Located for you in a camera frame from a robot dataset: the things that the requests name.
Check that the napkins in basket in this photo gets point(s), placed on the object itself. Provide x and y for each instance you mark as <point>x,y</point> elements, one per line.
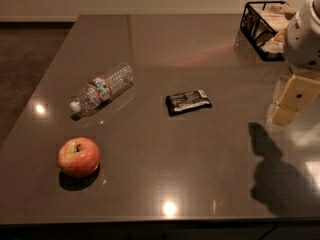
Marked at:
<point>278,17</point>

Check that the clear plastic water bottle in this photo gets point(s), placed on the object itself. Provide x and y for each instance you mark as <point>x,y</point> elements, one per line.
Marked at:
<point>103,88</point>

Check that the black rxbar chocolate wrapper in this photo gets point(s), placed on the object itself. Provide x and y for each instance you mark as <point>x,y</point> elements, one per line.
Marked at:
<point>187,101</point>

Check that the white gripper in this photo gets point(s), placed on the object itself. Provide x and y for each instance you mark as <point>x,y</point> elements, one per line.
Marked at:
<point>304,39</point>

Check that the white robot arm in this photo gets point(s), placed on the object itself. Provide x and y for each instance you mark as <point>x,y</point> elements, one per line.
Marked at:
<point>295,92</point>

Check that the black wire basket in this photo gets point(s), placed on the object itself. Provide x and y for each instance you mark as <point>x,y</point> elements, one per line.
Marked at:
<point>257,30</point>

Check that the red apple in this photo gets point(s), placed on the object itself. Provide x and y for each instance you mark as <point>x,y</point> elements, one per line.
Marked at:
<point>79,157</point>

